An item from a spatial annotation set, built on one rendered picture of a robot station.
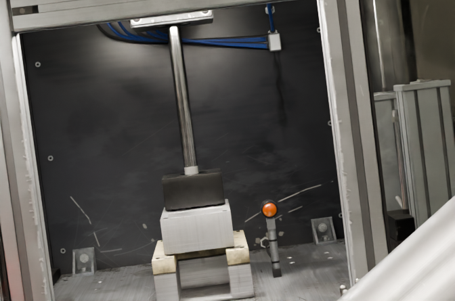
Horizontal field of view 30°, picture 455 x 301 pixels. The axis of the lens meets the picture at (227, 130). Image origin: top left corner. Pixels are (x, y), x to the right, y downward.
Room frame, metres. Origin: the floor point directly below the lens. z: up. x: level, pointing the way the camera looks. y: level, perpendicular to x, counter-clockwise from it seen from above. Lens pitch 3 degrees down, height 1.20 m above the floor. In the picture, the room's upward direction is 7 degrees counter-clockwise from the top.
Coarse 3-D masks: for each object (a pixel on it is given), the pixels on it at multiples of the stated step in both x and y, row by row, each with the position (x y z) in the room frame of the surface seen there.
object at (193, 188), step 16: (176, 32) 1.21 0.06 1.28; (176, 48) 1.21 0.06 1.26; (176, 64) 1.21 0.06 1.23; (176, 80) 1.22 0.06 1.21; (176, 96) 1.22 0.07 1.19; (192, 128) 1.22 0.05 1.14; (192, 144) 1.22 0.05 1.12; (192, 160) 1.21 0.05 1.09; (176, 176) 1.21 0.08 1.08; (192, 176) 1.19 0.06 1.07; (208, 176) 1.19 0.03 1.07; (176, 192) 1.19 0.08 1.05; (192, 192) 1.19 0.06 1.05; (208, 192) 1.19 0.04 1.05; (176, 208) 1.19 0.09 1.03
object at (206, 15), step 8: (160, 16) 1.18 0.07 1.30; (168, 16) 1.18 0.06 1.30; (176, 16) 1.18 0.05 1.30; (184, 16) 1.18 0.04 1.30; (192, 16) 1.18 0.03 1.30; (200, 16) 1.18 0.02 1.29; (208, 16) 1.18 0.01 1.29; (272, 16) 1.40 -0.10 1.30; (136, 24) 1.18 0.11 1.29; (144, 24) 1.18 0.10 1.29; (152, 24) 1.18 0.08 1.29; (160, 24) 1.18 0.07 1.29; (168, 24) 1.20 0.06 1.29; (184, 24) 1.24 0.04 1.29; (192, 24) 1.25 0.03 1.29; (200, 24) 1.27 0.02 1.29; (272, 24) 1.41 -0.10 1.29
